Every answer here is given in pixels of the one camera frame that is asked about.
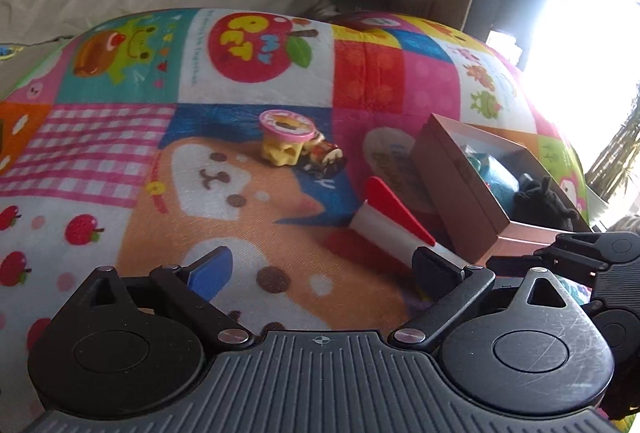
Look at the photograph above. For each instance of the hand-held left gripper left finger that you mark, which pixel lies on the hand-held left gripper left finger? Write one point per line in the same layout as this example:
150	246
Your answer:
212	270

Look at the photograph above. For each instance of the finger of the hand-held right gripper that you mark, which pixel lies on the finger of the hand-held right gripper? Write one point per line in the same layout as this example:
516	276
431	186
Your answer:
590	250
625	343

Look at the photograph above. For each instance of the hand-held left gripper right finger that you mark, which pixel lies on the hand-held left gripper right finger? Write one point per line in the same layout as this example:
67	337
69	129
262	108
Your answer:
435	269

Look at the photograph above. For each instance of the red white toy rocket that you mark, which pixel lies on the red white toy rocket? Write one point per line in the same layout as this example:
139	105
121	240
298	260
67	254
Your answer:
385	218

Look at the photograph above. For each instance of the pink cardboard box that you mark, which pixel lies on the pink cardboard box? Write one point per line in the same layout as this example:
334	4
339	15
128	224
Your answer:
457	193

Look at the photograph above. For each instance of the black plush toy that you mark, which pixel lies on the black plush toy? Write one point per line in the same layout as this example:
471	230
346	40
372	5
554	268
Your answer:
542	205

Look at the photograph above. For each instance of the blue white toy carton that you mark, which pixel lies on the blue white toy carton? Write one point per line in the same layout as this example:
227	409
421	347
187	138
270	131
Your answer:
492	180

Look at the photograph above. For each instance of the green palm plant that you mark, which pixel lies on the green palm plant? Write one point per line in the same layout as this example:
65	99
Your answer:
617	148

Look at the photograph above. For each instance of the brown striped cake toy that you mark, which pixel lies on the brown striped cake toy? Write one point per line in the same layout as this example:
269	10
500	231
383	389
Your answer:
325	158

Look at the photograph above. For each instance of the pink round toy cup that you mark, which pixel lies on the pink round toy cup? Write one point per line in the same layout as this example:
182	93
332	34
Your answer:
287	125

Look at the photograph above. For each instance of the colourful printed blanket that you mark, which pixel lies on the colourful printed blanket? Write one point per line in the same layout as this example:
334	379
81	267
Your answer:
390	83

